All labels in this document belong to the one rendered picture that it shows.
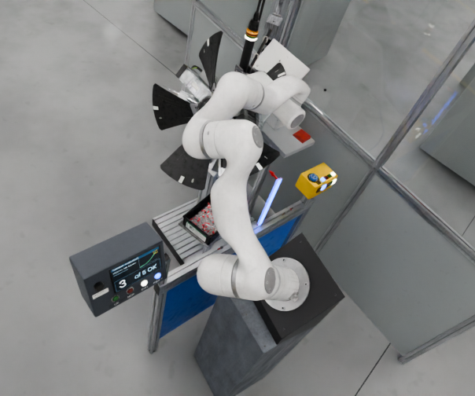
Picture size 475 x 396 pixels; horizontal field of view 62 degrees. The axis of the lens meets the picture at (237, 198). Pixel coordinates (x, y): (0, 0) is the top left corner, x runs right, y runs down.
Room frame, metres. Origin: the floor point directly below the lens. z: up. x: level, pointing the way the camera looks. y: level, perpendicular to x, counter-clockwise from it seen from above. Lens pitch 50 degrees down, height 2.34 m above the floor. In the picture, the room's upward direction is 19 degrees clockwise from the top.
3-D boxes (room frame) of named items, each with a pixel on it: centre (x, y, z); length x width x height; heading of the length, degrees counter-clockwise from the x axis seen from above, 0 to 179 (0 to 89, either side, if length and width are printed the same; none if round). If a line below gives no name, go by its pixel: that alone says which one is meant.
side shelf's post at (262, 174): (1.84, -0.10, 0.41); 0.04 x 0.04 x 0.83; 52
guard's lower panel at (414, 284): (1.90, -0.30, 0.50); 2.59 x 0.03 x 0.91; 52
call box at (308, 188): (1.35, -0.33, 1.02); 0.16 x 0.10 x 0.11; 142
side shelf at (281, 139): (1.84, -0.10, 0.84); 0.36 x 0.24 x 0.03; 52
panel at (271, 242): (1.04, -0.08, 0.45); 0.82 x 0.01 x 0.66; 142
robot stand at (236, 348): (0.74, -0.26, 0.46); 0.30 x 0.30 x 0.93; 46
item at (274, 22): (1.96, 0.11, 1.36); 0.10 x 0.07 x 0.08; 177
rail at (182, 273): (1.04, -0.08, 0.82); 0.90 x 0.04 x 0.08; 142
